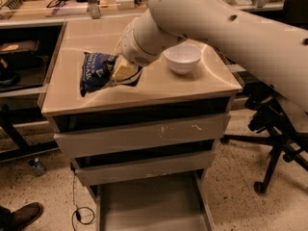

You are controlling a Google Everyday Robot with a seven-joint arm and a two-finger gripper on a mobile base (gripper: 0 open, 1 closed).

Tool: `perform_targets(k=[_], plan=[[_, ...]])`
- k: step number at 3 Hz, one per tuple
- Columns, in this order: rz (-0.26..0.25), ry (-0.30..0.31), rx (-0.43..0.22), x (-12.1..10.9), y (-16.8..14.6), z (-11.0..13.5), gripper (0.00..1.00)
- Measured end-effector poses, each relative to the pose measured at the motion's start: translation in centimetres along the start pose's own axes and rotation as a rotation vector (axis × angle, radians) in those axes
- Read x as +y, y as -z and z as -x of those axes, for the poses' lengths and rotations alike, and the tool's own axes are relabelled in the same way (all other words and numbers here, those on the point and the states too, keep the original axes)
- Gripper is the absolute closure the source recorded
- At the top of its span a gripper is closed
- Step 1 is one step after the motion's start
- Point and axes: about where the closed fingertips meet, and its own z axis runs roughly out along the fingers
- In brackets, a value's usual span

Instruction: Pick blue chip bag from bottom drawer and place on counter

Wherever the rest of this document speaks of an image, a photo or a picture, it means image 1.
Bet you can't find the grey drawer cabinet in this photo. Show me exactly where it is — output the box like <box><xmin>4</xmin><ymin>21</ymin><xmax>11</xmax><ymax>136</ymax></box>
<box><xmin>38</xmin><ymin>13</ymin><xmax>245</xmax><ymax>231</ymax></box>

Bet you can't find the white bowl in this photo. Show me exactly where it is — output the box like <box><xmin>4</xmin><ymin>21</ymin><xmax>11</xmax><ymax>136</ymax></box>
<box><xmin>164</xmin><ymin>43</ymin><xmax>201</xmax><ymax>74</ymax></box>

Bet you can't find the grey drawer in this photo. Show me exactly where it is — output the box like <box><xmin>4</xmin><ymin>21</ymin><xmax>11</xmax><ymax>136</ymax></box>
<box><xmin>75</xmin><ymin>150</ymin><xmax>215</xmax><ymax>186</ymax></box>
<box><xmin>55</xmin><ymin>113</ymin><xmax>230</xmax><ymax>158</ymax></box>

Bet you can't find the blue chip bag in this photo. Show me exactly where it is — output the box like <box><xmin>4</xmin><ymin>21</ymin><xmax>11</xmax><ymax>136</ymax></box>
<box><xmin>79</xmin><ymin>51</ymin><xmax>143</xmax><ymax>98</ymax></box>

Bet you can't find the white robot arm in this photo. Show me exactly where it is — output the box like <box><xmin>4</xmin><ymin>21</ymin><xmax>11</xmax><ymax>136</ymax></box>
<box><xmin>118</xmin><ymin>0</ymin><xmax>308</xmax><ymax>111</ymax></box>

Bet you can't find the middle grey drawer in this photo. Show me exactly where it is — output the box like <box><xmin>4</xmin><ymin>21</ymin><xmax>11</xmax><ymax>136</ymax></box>
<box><xmin>75</xmin><ymin>150</ymin><xmax>215</xmax><ymax>186</ymax></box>

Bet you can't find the bottom open drawer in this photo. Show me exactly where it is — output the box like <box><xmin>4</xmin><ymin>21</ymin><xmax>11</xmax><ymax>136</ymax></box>
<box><xmin>97</xmin><ymin>172</ymin><xmax>215</xmax><ymax>231</ymax></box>

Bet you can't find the black office chair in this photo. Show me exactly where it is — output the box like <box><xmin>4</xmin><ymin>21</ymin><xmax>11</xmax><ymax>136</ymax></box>
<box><xmin>220</xmin><ymin>0</ymin><xmax>308</xmax><ymax>193</ymax></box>

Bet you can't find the top grey drawer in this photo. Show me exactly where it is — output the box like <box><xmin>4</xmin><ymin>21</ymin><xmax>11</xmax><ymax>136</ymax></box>
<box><xmin>55</xmin><ymin>113</ymin><xmax>230</xmax><ymax>158</ymax></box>

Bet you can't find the plastic water bottle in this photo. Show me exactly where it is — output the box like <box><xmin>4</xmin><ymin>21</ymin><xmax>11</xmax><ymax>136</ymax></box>
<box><xmin>28</xmin><ymin>158</ymin><xmax>47</xmax><ymax>176</ymax></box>

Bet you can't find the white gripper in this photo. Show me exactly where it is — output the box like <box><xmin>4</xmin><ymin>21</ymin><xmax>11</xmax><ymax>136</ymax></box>
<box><xmin>111</xmin><ymin>12</ymin><xmax>185</xmax><ymax>82</ymax></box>

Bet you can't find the brown shoe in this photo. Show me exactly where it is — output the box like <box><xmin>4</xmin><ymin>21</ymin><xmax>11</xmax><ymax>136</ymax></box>
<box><xmin>0</xmin><ymin>202</ymin><xmax>43</xmax><ymax>231</ymax></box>

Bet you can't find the black table leg stand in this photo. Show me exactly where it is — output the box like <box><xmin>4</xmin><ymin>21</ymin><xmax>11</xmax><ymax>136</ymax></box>
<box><xmin>0</xmin><ymin>105</ymin><xmax>58</xmax><ymax>163</ymax></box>

